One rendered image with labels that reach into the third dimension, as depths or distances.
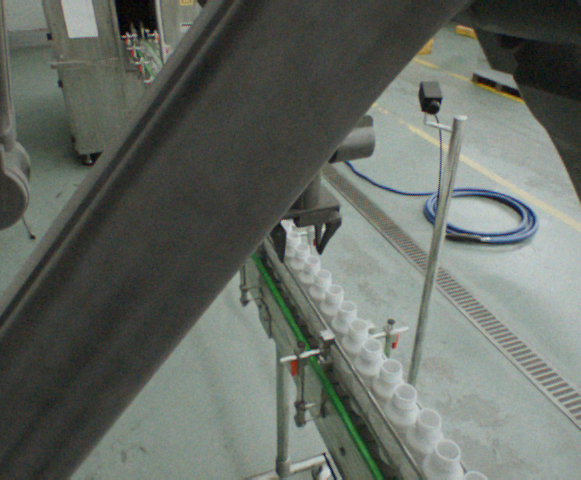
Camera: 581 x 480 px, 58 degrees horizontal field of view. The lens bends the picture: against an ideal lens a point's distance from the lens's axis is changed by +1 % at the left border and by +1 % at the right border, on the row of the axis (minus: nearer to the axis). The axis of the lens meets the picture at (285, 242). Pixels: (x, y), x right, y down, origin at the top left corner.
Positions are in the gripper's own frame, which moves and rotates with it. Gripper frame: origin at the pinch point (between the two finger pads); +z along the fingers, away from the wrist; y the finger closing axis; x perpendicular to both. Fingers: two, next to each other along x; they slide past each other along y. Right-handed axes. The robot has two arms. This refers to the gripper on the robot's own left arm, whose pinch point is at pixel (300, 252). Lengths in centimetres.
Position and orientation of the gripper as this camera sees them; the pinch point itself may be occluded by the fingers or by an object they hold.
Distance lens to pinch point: 79.1
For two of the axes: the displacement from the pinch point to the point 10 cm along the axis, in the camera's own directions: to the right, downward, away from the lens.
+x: 3.4, 5.0, -7.9
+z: 0.1, 8.4, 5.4
